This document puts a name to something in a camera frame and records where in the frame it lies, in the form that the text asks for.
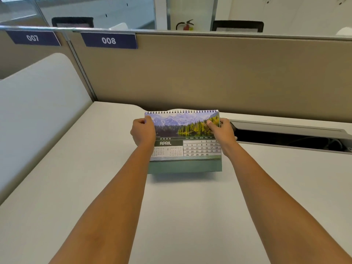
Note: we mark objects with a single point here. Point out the person's right forearm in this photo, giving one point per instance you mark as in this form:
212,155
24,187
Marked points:
277,211

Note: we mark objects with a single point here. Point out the beige desk partition panel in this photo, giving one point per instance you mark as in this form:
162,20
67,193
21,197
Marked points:
209,74

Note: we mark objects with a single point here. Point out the person's left thumb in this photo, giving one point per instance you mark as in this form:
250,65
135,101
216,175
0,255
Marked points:
148,120

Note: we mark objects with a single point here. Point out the red fire extinguisher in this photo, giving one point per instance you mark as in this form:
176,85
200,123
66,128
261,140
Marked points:
187,25

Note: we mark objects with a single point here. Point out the white curved side divider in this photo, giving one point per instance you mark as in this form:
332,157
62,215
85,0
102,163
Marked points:
38,118

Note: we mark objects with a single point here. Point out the spiral-bound desk calendar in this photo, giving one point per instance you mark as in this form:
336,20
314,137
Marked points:
184,140

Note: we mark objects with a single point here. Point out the person's right hand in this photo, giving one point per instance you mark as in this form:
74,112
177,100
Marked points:
224,136

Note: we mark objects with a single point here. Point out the black office chair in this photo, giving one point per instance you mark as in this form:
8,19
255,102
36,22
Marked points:
238,26
72,21

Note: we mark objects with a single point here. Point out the person's right thumb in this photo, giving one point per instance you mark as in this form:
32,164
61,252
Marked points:
213,126

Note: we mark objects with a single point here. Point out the person's left forearm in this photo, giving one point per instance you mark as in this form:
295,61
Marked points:
104,210

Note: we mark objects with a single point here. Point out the beige side partition panel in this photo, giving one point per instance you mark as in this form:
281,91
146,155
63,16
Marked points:
33,56

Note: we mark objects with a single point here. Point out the blue desk number label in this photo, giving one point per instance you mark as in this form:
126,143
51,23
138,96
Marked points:
109,40
33,38

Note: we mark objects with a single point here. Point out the person's left hand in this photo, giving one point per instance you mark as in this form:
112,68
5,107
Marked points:
143,133

